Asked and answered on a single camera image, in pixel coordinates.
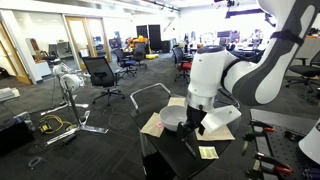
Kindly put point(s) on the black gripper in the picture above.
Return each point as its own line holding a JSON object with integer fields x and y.
{"x": 196, "y": 116}

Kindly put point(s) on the grey marker pen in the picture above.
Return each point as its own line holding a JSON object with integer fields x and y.
{"x": 190, "y": 149}

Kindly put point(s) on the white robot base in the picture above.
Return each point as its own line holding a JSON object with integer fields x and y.
{"x": 311, "y": 143}

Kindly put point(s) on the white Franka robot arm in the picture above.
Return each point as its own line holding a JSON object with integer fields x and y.
{"x": 206, "y": 73}

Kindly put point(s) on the white round bowl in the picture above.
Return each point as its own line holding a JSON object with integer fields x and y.
{"x": 171, "y": 116}

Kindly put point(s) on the small yellow paper note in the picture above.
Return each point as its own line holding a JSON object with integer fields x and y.
{"x": 208, "y": 152}

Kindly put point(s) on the small tan paper napkin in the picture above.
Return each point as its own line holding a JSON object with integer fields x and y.
{"x": 176, "y": 101}

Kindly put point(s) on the tan napkin with pink mark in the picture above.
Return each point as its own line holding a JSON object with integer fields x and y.
{"x": 152, "y": 125}

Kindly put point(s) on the office chair with red seat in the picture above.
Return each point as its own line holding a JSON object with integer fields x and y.
{"x": 182, "y": 66}

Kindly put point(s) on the black clamp with orange tip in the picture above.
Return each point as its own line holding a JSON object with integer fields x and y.
{"x": 261, "y": 126}

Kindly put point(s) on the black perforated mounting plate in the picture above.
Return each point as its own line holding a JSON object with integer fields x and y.
{"x": 283, "y": 146}

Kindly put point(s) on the black high-back office chair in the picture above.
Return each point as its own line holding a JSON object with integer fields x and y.
{"x": 140, "y": 53}

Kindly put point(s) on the office chair with blue seat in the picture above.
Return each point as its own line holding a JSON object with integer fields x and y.
{"x": 125, "y": 61}

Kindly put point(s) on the yellow machine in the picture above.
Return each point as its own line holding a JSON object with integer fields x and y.
{"x": 138, "y": 40}

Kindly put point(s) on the black mesh office chair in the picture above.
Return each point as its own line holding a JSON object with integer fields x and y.
{"x": 100, "y": 71}

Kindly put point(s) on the black office chair with armrests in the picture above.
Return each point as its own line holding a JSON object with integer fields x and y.
{"x": 305, "y": 71}

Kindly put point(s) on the white stand with metal legs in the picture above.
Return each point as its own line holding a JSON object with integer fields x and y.
{"x": 71, "y": 86}

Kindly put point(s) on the black box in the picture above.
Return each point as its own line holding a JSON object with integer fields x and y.
{"x": 13, "y": 135}

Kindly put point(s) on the white flat device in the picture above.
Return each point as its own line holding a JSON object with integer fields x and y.
{"x": 8, "y": 93}

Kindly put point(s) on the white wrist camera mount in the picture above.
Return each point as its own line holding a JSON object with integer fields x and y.
{"x": 221, "y": 116}

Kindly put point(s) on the chrome metal rail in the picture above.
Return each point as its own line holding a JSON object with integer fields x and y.
{"x": 146, "y": 88}

